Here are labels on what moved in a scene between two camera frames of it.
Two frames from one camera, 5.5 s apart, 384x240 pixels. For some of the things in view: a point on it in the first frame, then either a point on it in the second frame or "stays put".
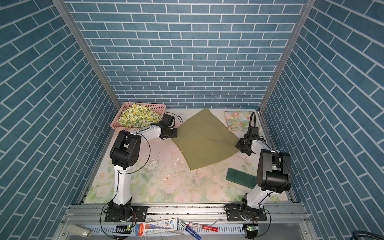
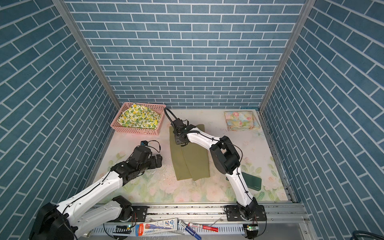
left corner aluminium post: (62, 7) stays put
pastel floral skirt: (238, 120) stays put
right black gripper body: (242, 145) to (177, 139)
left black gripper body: (171, 132) to (150, 163)
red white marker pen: (206, 227) stays put
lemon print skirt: (138, 116) stays put
